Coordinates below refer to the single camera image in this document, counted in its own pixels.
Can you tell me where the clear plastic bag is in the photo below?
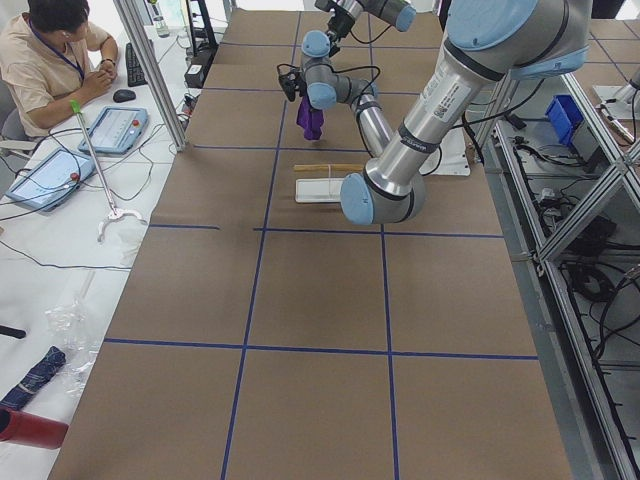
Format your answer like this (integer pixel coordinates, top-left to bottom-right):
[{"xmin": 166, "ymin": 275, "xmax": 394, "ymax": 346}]
[{"xmin": 45, "ymin": 298, "xmax": 101, "ymax": 399}]

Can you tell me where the black keyboard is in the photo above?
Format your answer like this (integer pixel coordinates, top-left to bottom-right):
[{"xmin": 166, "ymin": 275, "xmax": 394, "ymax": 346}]
[{"xmin": 124, "ymin": 42, "xmax": 147, "ymax": 87}]

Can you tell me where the black computer mouse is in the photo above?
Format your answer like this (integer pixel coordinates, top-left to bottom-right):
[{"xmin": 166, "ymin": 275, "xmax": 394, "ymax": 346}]
[{"xmin": 112, "ymin": 89, "xmax": 136, "ymax": 103}]

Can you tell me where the folded dark blue umbrella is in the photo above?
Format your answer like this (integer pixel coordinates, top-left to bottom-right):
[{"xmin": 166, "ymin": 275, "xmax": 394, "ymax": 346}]
[{"xmin": 1, "ymin": 346, "xmax": 66, "ymax": 411}]

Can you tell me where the wooden rack bar outer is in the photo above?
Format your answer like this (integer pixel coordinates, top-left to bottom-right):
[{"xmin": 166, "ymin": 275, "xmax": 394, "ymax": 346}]
[{"xmin": 293, "ymin": 163, "xmax": 363, "ymax": 173}]

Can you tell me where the purple microfiber towel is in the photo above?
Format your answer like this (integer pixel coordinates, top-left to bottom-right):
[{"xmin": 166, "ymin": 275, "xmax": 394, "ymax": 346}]
[{"xmin": 296, "ymin": 96, "xmax": 324, "ymax": 141}]

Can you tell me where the aluminium frame post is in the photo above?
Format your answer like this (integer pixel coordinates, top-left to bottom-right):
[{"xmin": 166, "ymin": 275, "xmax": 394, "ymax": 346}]
[{"xmin": 113, "ymin": 0, "xmax": 186, "ymax": 152}]

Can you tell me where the white rack base tray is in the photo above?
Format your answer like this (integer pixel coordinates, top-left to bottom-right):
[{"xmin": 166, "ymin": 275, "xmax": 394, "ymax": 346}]
[{"xmin": 294, "ymin": 178, "xmax": 343, "ymax": 204}]

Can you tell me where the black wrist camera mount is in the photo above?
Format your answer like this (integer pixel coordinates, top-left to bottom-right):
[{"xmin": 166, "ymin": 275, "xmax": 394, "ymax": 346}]
[{"xmin": 278, "ymin": 68, "xmax": 304, "ymax": 102}]

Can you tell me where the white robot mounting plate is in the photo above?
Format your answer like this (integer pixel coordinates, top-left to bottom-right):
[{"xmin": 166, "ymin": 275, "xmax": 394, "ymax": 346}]
[{"xmin": 419, "ymin": 129, "xmax": 471, "ymax": 176}]

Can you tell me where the teach pendant tablet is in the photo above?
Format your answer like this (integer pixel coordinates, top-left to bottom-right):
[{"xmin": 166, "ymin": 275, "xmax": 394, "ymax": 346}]
[
  {"xmin": 6, "ymin": 148, "xmax": 94, "ymax": 211},
  {"xmin": 81, "ymin": 106, "xmax": 149, "ymax": 156}
]

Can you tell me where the teach pendant tablet far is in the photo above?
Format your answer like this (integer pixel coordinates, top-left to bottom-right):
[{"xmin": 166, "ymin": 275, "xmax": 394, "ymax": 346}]
[{"xmin": 81, "ymin": 106, "xmax": 149, "ymax": 156}]

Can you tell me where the seated person in beige shirt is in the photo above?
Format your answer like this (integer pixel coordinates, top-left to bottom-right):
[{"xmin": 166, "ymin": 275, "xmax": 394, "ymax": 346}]
[{"xmin": 1, "ymin": 0, "xmax": 119, "ymax": 138}]

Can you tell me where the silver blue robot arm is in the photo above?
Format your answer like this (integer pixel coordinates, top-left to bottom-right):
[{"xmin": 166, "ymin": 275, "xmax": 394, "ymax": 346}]
[
  {"xmin": 294, "ymin": 1, "xmax": 416, "ymax": 157},
  {"xmin": 340, "ymin": 1, "xmax": 592, "ymax": 225}
]

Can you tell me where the teach pendant tablet near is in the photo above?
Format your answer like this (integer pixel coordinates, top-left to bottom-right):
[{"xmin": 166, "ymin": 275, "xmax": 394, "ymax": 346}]
[{"xmin": 6, "ymin": 148, "xmax": 94, "ymax": 211}]

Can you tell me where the blue plastic bin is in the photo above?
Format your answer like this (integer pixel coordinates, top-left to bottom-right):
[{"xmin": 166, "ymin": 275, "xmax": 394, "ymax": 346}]
[{"xmin": 545, "ymin": 94, "xmax": 584, "ymax": 146}]

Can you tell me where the red cylinder bottle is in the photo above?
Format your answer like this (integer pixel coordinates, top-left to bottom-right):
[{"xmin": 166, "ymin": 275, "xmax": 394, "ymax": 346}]
[{"xmin": 1, "ymin": 408, "xmax": 69, "ymax": 449}]

